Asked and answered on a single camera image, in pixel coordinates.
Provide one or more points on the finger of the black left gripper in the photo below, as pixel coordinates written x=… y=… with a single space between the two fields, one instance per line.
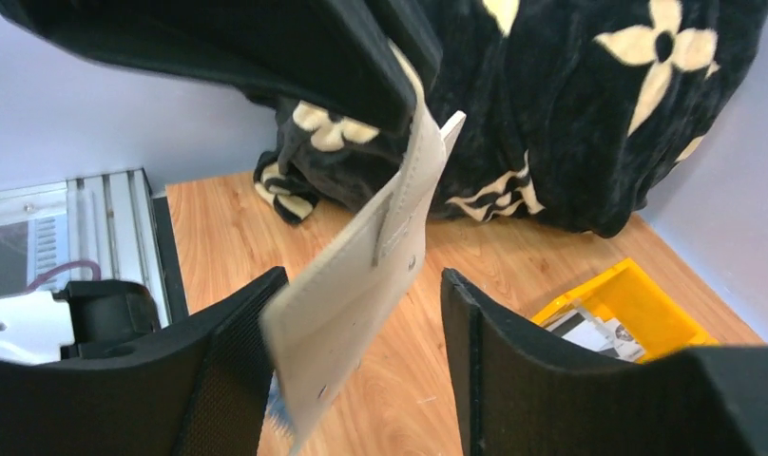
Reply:
x=370 y=61

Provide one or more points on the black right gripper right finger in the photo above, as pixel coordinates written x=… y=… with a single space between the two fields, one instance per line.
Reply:
x=521 y=390

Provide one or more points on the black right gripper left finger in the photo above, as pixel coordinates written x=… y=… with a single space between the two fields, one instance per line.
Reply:
x=126 y=385

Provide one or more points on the beige leather card holder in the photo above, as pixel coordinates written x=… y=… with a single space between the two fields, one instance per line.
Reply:
x=359 y=277

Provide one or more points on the white cards in bin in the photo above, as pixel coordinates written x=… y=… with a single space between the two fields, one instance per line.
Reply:
x=606 y=337

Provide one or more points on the yellow bin left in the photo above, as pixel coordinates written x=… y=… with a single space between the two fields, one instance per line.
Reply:
x=626 y=292

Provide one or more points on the black floral plush blanket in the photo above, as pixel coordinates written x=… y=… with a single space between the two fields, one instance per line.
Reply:
x=576 y=109

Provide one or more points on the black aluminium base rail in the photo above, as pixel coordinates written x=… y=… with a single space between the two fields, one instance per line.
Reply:
x=107 y=226

